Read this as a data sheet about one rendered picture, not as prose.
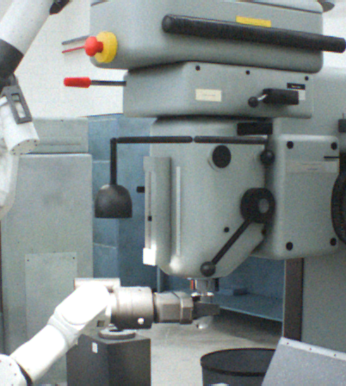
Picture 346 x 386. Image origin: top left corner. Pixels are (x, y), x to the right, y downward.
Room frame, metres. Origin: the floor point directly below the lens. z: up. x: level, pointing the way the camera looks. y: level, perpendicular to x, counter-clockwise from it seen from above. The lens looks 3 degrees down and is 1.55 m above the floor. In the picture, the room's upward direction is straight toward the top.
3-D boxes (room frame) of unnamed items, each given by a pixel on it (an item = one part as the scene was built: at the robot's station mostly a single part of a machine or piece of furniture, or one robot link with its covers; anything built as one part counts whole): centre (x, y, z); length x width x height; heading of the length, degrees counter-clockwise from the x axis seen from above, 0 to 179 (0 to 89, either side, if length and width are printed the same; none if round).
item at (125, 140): (1.50, 0.04, 1.58); 0.17 x 0.01 x 0.01; 65
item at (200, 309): (1.66, -0.05, 1.24); 0.06 x 0.02 x 0.03; 102
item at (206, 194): (1.69, -0.05, 1.47); 0.21 x 0.19 x 0.32; 35
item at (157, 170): (1.63, 0.04, 1.44); 0.04 x 0.04 x 0.21; 35
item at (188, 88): (1.72, -0.08, 1.68); 0.34 x 0.24 x 0.10; 125
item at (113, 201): (1.54, 0.12, 1.47); 0.07 x 0.07 x 0.06
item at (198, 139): (1.52, -0.09, 1.58); 0.17 x 0.01 x 0.01; 126
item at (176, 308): (1.67, 0.04, 1.24); 0.13 x 0.12 x 0.10; 12
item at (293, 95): (1.62, -0.18, 1.66); 0.12 x 0.04 x 0.04; 125
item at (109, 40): (1.56, 0.14, 1.76); 0.06 x 0.02 x 0.06; 35
